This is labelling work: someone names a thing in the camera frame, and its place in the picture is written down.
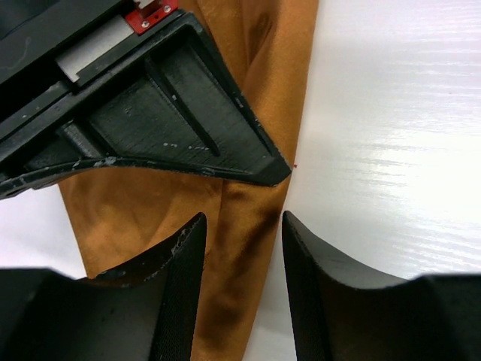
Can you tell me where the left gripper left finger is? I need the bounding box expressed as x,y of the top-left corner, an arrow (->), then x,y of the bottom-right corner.
1,214 -> 207,360

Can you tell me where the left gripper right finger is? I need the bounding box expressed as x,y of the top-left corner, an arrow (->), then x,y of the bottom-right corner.
282,211 -> 480,360

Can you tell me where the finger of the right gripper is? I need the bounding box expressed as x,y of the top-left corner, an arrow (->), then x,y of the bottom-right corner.
1,11 -> 291,198

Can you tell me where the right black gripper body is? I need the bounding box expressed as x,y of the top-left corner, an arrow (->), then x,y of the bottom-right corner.
1,1 -> 186,150

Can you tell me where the brown cloth napkin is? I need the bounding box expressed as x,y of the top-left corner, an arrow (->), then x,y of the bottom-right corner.
59,1 -> 319,360

